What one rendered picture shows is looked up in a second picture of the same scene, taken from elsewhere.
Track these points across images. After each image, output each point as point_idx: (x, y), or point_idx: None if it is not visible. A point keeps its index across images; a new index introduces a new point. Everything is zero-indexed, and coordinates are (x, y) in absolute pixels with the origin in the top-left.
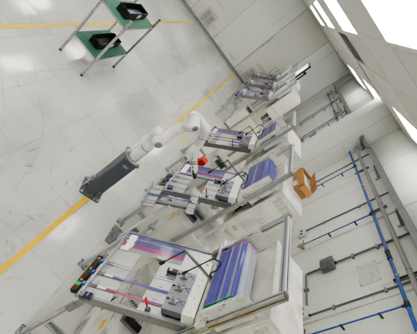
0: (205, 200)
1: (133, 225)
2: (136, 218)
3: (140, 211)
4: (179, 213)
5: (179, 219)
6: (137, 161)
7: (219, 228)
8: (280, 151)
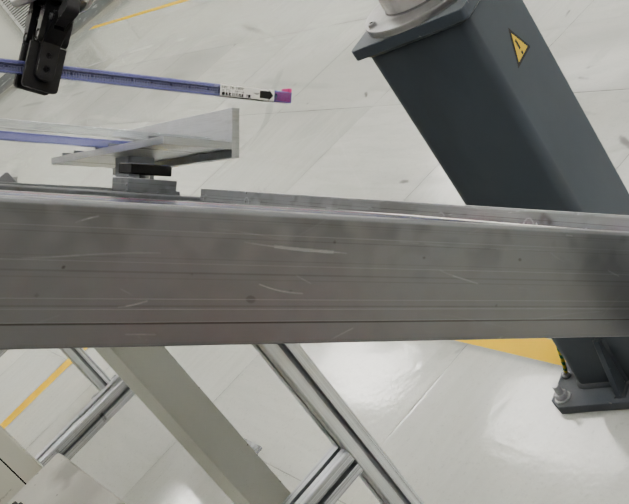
0: None
1: (268, 467)
2: None
3: (334, 449)
4: (67, 479)
5: (21, 493)
6: (390, 13)
7: None
8: None
